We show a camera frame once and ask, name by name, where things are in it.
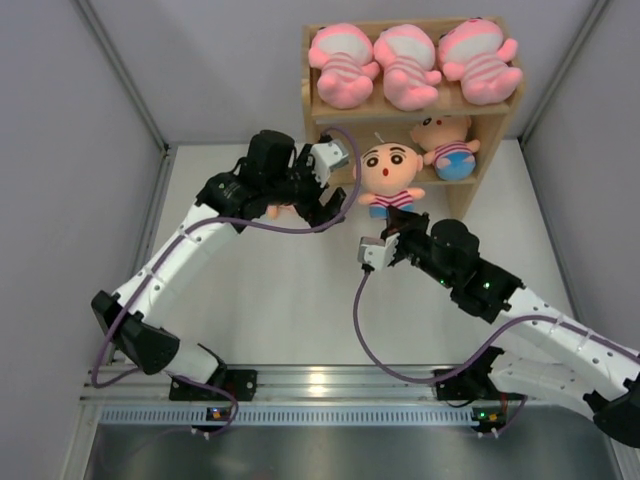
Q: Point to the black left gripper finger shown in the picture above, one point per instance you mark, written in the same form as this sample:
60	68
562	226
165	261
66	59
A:
334	204
318	221

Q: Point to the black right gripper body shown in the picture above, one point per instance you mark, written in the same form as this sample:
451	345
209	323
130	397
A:
408	241

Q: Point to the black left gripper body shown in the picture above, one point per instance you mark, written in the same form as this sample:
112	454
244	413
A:
305	189

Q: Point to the boy doll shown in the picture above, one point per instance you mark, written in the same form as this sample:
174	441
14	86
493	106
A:
447	146
273	211
388	170

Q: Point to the boy doll front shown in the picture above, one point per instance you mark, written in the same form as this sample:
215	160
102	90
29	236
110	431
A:
447	146

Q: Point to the pink plush with heart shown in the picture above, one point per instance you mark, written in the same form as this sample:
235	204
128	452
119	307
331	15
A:
344	55

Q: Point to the pink plush face down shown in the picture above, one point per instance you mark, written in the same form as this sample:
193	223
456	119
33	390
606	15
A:
407	57

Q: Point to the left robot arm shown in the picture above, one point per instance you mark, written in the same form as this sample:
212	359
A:
273	173

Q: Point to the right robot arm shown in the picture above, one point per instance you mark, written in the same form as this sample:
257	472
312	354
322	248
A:
448	252

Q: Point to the wooden two-tier shelf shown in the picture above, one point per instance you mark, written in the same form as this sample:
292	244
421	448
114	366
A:
377	115

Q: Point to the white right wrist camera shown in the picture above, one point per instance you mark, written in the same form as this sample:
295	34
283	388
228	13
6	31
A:
375	254

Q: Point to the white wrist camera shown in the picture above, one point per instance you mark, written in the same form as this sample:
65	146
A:
327	158
375	254

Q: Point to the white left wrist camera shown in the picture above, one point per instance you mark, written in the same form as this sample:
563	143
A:
327	158

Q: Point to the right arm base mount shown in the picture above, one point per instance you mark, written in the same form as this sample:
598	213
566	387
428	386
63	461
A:
470	385

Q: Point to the aluminium front rail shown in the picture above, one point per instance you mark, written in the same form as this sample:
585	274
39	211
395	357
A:
282	383

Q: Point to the grey slotted cable duct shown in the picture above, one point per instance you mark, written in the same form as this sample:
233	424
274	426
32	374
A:
255	415

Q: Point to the aluminium left frame post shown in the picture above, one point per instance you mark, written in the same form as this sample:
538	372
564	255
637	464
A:
96	28

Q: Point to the aluminium frame post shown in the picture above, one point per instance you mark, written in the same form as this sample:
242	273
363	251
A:
588	25
96	28

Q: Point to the aluminium right frame post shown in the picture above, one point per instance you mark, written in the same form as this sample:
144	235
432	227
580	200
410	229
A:
588	25

